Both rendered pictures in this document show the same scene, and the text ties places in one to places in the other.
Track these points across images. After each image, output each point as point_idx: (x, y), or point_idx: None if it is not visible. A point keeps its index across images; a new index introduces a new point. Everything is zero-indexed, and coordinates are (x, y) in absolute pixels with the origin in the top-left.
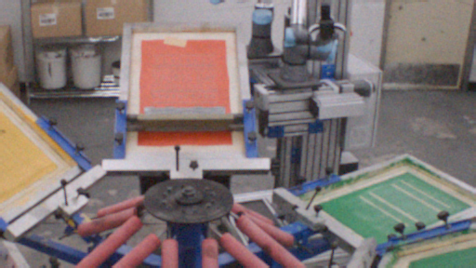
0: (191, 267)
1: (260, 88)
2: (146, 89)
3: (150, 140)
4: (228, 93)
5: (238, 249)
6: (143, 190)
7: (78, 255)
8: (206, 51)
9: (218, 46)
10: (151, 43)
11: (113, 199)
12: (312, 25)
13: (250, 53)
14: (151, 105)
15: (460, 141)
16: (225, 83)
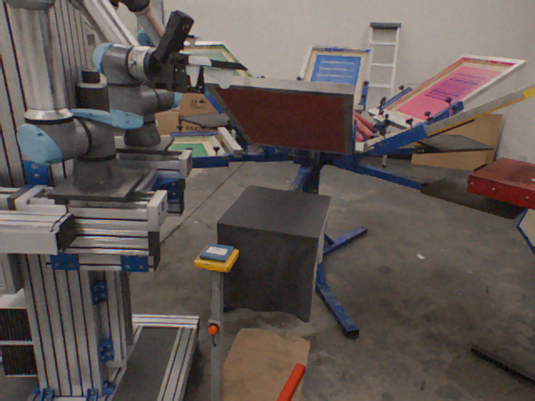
0: None
1: (185, 154)
2: (326, 128)
3: (324, 145)
4: (249, 122)
5: None
6: (318, 253)
7: (374, 167)
8: (256, 103)
9: (242, 98)
10: (318, 103)
11: None
12: (191, 34)
13: (130, 177)
14: (322, 134)
15: None
16: (248, 118)
